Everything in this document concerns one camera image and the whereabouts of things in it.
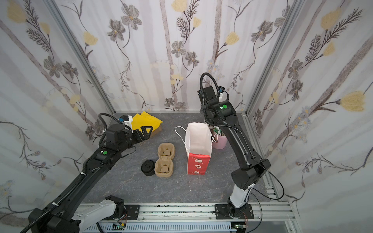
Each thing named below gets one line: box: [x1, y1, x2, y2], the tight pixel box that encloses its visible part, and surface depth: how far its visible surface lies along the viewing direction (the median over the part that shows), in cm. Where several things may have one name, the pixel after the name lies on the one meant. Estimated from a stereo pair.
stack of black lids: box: [140, 159, 156, 177], surface depth 87 cm
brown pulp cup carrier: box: [154, 142, 176, 178], surface depth 88 cm
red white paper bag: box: [184, 122, 212, 175], surface depth 81 cm
